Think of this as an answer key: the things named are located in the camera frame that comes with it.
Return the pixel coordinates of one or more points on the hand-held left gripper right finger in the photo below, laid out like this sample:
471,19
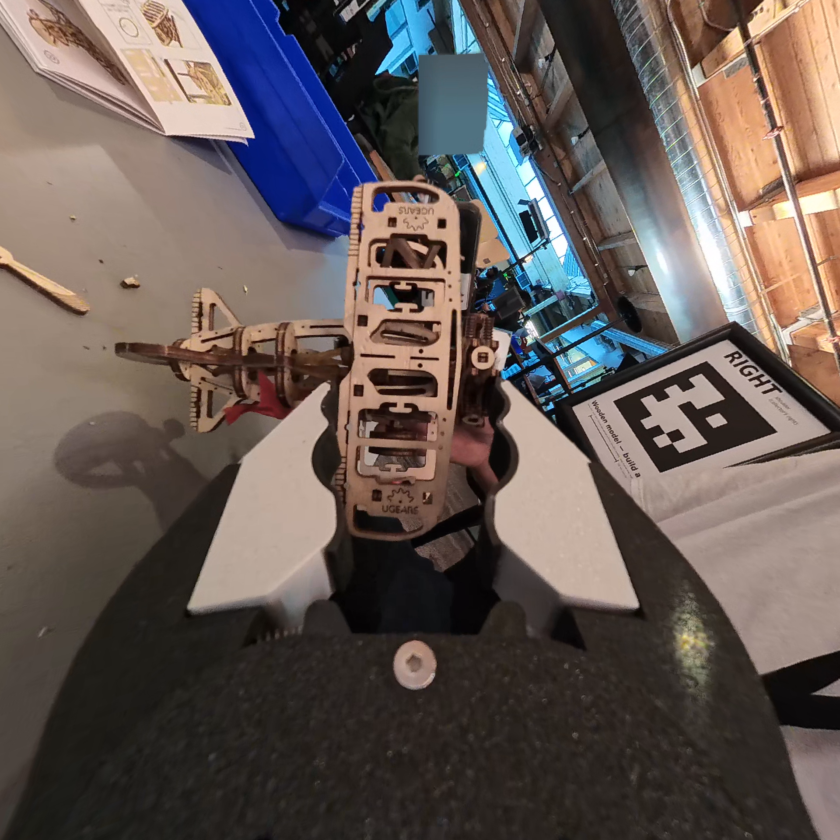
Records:
564,525

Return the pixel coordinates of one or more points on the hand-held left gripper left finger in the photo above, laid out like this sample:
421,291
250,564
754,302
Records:
262,525

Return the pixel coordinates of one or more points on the wooden biplane model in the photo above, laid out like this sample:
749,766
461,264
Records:
394,502

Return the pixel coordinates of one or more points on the wooden radial engine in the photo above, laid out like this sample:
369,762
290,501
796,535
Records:
476,328

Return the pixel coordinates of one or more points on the grey desk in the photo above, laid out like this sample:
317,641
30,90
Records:
52,558

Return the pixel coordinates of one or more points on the person's right hand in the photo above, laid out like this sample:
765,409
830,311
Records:
472,453

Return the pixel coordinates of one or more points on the red ribbon strip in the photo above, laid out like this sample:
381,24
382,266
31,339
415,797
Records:
262,400

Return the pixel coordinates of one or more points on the person's dark jeans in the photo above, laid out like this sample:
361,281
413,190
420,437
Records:
407,590

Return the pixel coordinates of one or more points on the tapered wooden stick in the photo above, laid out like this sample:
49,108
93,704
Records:
46,285

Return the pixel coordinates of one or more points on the dark round column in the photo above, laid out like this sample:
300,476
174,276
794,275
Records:
590,98

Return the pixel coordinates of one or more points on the blue plastic bin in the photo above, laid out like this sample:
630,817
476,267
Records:
282,131

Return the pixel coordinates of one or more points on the instruction booklet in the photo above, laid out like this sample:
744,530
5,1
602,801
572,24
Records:
98,79

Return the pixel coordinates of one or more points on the silver ventilation duct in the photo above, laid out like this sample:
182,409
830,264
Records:
682,197

